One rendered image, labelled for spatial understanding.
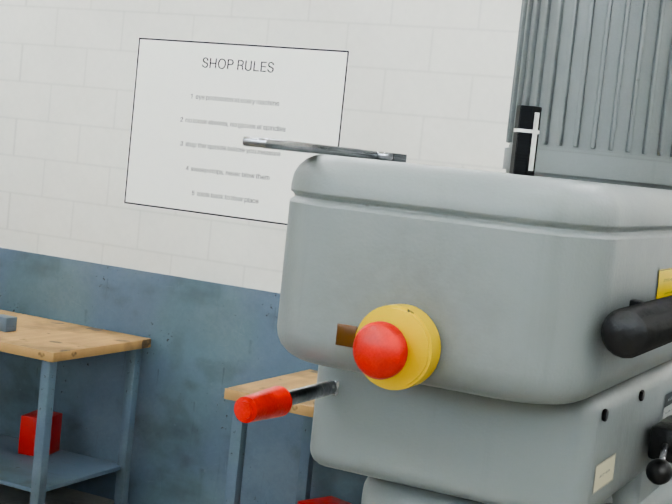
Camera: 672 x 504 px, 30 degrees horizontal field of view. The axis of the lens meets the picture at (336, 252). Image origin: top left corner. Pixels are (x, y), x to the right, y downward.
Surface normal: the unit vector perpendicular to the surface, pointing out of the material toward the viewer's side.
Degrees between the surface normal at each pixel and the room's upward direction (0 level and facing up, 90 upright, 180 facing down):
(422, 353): 90
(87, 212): 90
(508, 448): 90
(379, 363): 94
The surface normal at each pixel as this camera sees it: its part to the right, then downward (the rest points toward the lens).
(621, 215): 0.89, -0.03
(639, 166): 0.17, 0.10
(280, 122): -0.45, 0.02
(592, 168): -0.22, 0.05
